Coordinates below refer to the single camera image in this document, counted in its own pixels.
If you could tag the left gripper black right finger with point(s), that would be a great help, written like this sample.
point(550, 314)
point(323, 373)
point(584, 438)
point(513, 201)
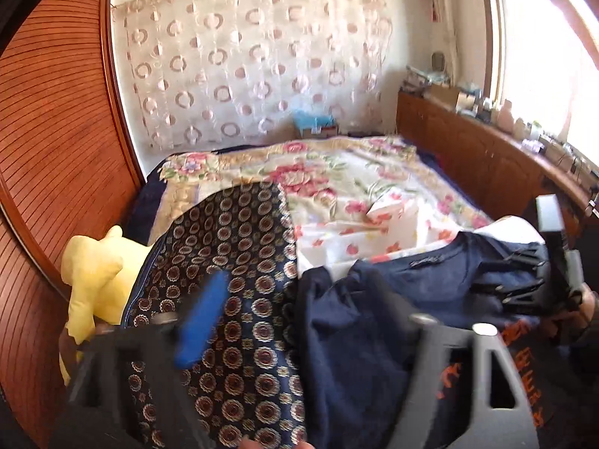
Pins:
point(463, 389)

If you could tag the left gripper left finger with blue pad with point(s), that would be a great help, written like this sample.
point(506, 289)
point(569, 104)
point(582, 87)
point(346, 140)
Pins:
point(95, 413)

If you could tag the navy printed t-shirt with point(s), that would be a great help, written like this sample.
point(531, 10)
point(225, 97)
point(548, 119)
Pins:
point(358, 337)

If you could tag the person's right hand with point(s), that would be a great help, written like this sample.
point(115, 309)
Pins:
point(573, 322)

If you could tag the yellow plush toy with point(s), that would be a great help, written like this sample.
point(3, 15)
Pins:
point(101, 274)

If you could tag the long wooden sideboard cabinet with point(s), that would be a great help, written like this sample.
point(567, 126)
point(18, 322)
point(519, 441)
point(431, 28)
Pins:
point(497, 173)

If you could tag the pink white bottle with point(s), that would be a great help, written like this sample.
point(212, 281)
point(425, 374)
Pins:
point(505, 120)

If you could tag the white strawberry fleece blanket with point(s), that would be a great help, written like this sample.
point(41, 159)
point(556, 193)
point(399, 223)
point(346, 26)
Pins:
point(336, 231)

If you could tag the cardboard box on sideboard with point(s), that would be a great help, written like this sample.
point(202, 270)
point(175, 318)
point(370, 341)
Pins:
point(450, 97)

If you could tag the stack of papers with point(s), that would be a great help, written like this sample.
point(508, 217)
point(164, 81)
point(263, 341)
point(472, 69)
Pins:
point(417, 81)

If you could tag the floral bed blanket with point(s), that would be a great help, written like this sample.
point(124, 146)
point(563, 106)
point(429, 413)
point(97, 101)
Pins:
point(348, 166)

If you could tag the blue item in box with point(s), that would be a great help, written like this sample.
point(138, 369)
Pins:
point(314, 126)

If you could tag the beige window drape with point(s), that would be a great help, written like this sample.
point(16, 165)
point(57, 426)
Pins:
point(446, 13)

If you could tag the sheer circle pattern curtain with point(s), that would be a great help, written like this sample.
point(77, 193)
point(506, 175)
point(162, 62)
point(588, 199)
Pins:
point(209, 74)

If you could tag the window with wooden frame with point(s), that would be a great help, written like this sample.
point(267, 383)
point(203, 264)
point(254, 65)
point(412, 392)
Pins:
point(546, 73)

